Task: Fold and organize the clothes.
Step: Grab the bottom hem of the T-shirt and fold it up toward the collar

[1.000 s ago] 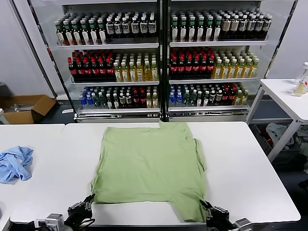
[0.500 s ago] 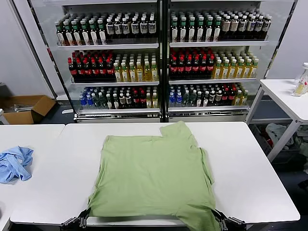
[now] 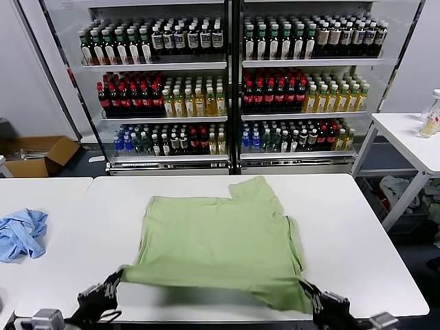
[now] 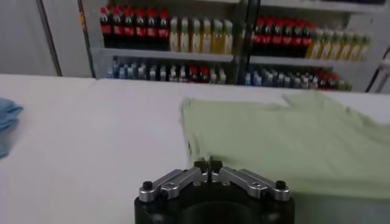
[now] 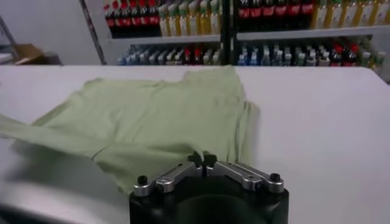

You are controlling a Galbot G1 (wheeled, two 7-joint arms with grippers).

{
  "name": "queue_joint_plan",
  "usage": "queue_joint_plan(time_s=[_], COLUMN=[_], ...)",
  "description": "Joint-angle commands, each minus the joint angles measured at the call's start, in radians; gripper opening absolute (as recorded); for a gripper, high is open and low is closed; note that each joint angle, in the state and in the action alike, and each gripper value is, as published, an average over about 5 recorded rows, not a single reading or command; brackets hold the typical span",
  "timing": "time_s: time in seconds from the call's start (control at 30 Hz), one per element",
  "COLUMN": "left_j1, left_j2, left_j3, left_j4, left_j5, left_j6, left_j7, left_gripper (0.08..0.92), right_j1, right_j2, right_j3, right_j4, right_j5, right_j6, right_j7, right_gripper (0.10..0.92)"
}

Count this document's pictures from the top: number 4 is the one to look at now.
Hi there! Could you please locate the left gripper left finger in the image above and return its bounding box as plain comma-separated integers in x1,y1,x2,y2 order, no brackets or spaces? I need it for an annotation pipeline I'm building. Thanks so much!
138,157,210,203

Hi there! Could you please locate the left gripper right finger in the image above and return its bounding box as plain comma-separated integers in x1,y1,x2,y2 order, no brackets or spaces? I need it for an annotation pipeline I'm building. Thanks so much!
210,156,292,203

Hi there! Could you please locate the green polo shirt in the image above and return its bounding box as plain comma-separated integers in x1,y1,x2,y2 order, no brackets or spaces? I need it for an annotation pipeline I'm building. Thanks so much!
180,91,390,200

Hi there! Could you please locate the small red-cap cola bottle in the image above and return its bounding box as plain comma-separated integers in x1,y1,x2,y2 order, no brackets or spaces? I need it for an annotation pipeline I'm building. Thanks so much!
189,64,199,82
316,71,328,89
199,65,210,83
328,72,339,90

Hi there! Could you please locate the white cooler shelf board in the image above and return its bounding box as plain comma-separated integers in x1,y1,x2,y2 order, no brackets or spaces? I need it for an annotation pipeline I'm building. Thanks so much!
260,0,390,13
248,55,366,68
91,47,235,63

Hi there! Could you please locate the white beverage cooler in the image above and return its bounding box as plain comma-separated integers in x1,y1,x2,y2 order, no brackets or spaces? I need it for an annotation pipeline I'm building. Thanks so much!
240,0,390,93
77,0,246,85

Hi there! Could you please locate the yellow drink bottle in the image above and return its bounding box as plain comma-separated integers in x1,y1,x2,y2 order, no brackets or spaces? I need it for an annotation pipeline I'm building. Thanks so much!
307,27,323,60
212,19,224,55
360,33,371,61
341,30,352,61
179,17,191,53
169,16,180,52
322,29,333,60
331,30,342,60
201,18,213,54
350,32,361,61
222,19,234,55
190,18,202,54

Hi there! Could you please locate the open glass cooler door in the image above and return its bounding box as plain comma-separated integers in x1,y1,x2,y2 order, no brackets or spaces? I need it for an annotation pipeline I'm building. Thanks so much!
35,0,98,80
364,65,385,93

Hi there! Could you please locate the crumpled light blue shirt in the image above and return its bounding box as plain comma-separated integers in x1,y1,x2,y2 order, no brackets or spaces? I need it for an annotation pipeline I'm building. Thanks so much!
0,97,24,159

